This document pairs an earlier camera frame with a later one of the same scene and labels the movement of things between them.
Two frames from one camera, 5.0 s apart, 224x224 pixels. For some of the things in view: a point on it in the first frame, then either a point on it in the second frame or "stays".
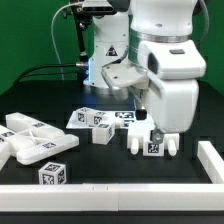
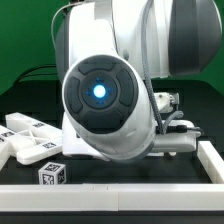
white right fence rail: (211, 161) stays
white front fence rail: (112, 197) stays
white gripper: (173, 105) to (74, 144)
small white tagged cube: (52, 174) stays
